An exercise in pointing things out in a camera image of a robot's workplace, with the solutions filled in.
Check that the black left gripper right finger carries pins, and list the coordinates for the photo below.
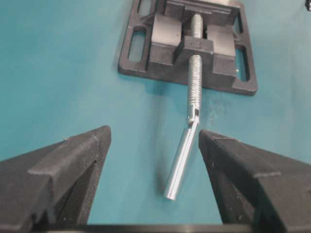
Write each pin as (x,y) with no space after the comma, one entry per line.
(253,186)

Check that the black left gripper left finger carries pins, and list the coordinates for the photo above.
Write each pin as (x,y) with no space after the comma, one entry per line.
(53,185)

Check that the black bench vise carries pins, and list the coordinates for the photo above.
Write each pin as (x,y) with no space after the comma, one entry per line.
(158,45)

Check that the silver vise screw handle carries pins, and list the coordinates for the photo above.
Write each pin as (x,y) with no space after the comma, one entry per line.
(194,100)

